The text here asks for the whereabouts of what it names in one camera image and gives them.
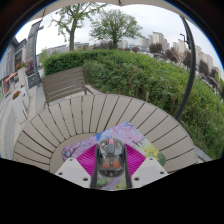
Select green hedge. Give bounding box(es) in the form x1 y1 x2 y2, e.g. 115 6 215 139
42 49 224 160

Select grey shopfront building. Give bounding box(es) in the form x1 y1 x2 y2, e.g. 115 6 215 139
0 36 28 101

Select tall grey sign pillar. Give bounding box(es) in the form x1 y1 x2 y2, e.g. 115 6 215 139
25 20 44 89

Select cream parasol canopy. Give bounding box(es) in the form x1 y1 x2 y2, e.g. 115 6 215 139
31 0 188 21

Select thin-crowned tree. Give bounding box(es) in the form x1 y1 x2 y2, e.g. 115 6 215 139
49 2 108 53

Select distant apartment buildings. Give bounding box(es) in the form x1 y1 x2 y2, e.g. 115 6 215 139
139 31 224 81

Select floral print mouse pad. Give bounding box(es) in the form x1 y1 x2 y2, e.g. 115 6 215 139
60 121 167 191

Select round-crowned tree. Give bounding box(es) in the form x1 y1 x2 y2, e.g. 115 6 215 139
89 9 144 50

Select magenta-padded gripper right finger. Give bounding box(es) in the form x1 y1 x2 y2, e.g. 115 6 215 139
122 143 169 190

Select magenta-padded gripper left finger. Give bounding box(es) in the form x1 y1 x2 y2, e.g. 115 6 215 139
54 143 100 190

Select brown slatted chair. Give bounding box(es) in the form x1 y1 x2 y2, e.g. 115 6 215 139
41 65 94 109

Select black curved parasol pole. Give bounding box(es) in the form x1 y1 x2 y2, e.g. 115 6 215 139
173 16 197 121

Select transparent grey computer mouse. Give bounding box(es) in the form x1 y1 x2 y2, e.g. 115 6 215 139
97 137 126 178

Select large white flower planter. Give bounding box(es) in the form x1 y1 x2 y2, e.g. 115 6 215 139
11 89 29 124

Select small white flower planter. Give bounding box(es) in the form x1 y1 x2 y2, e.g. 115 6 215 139
15 62 29 91

